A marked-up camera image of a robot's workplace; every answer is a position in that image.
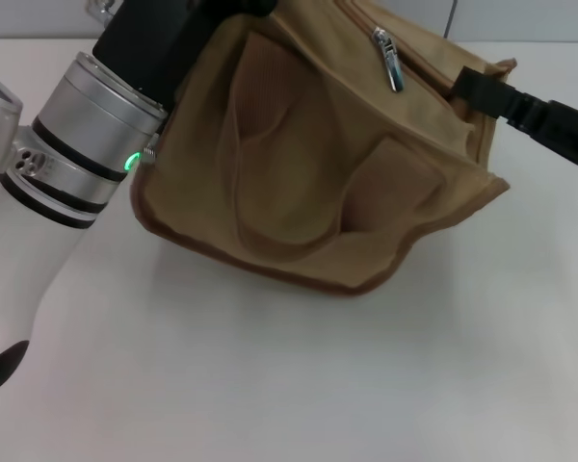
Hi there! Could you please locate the silver metal zipper pull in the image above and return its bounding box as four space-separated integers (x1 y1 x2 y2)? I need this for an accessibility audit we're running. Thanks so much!
371 25 407 93

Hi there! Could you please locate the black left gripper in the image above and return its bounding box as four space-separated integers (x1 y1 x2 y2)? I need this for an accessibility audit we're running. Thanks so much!
92 0 281 113

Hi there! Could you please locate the khaki canvas food bag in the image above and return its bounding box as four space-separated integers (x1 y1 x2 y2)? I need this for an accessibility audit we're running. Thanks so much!
129 0 518 296

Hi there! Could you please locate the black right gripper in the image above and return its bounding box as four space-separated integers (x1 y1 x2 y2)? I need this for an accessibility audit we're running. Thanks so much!
454 65 578 175

